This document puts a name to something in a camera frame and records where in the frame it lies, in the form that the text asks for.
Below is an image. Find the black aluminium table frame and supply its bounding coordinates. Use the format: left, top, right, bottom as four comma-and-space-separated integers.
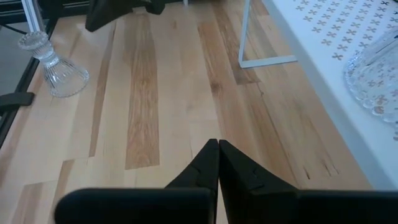
0, 17, 62, 149

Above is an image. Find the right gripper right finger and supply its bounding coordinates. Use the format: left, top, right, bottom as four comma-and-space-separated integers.
219, 139, 298, 224

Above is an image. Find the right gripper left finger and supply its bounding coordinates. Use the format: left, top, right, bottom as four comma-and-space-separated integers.
165, 138, 220, 224

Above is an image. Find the white perforated metal shelf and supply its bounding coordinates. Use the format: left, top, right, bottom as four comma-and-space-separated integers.
238, 0, 398, 191

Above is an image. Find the small black bracket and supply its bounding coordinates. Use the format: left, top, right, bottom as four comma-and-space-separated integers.
0, 91, 35, 116

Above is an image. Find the white metal post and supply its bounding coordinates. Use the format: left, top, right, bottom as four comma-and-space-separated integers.
21, 0, 45, 34

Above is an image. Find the clear glass candle holder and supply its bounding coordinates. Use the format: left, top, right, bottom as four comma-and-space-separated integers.
17, 30, 90, 98
343, 27, 398, 141

